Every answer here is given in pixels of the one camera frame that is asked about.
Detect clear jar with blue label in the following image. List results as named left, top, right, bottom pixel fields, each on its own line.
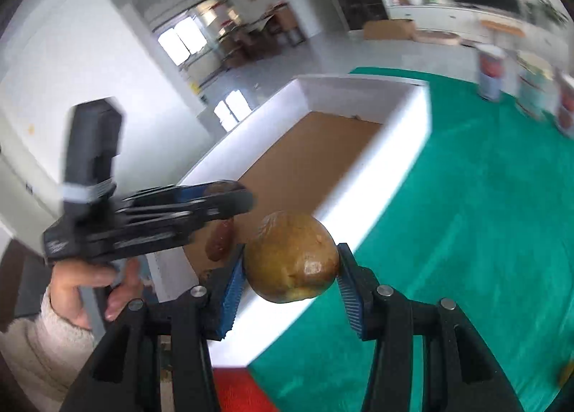
left=516, top=55, right=554, bottom=119

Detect brownish-green tomato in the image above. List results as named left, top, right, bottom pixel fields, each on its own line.
left=243, top=210, right=340, bottom=304

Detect small wooden side table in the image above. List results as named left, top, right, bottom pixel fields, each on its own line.
left=480, top=19, right=526, bottom=39

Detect brown cardboard box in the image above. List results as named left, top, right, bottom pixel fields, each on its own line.
left=362, top=18, right=417, bottom=40

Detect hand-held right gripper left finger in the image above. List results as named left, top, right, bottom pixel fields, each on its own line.
left=58, top=245, right=246, bottom=412

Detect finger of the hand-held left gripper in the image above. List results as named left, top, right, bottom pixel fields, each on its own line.
left=89, top=219, right=212, bottom=261
left=117, top=179, right=255, bottom=223

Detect wooden dining table and chairs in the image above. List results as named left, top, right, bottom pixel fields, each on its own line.
left=217, top=1, right=306, bottom=69

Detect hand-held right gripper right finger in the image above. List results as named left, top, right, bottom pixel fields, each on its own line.
left=336, top=242, right=525, bottom=412

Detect white television cabinet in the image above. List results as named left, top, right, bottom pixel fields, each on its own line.
left=388, top=4, right=539, bottom=42

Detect person's left forearm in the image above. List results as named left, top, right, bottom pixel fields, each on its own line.
left=0, top=282, right=108, bottom=412

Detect white cardboard box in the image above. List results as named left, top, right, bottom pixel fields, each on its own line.
left=146, top=73, right=432, bottom=369

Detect person's left hand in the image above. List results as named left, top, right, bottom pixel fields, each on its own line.
left=48, top=257, right=144, bottom=329

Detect red label tin can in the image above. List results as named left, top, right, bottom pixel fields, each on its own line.
left=476, top=45, right=505, bottom=101
left=556, top=73, right=574, bottom=135

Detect red fleece trousers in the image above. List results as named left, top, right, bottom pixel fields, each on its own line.
left=213, top=367, right=274, bottom=412

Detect large green potted plant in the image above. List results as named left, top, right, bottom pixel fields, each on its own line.
left=522, top=0, right=568, bottom=27

